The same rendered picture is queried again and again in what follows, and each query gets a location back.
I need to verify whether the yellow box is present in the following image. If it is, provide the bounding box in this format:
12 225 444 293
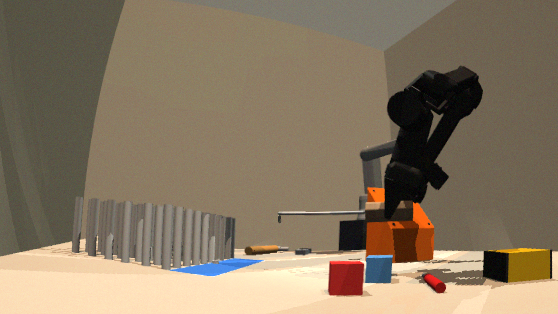
483 248 553 283

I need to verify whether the blue flat strip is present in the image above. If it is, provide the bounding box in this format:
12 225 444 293
168 258 265 276

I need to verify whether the blue box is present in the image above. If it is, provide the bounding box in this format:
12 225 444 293
364 255 393 284

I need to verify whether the red-handled screwdriver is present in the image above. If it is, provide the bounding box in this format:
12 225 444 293
422 273 446 294

